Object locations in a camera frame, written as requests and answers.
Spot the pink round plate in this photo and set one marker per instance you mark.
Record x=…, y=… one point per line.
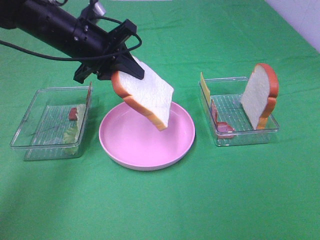
x=132, y=141

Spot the toy bread slice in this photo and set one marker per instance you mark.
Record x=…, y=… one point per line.
x=260, y=95
x=150, y=96

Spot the clear plastic tray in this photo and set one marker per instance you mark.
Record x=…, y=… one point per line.
x=39, y=135
x=226, y=93

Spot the toy lettuce leaf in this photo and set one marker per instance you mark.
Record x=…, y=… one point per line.
x=72, y=134

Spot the green tablecloth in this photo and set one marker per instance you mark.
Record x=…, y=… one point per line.
x=250, y=192

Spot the toy bacon strip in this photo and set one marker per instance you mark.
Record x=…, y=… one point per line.
x=224, y=130
x=77, y=113

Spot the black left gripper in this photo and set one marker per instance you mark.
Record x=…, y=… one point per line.
x=112, y=56

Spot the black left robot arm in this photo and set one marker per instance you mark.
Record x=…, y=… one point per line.
x=80, y=38

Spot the clear right plastic tray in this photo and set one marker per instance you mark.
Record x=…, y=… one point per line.
x=226, y=93

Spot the clear left plastic tray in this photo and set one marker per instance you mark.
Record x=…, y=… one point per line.
x=39, y=135

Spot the yellow toy cheese slice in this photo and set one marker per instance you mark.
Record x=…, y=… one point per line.
x=205, y=89

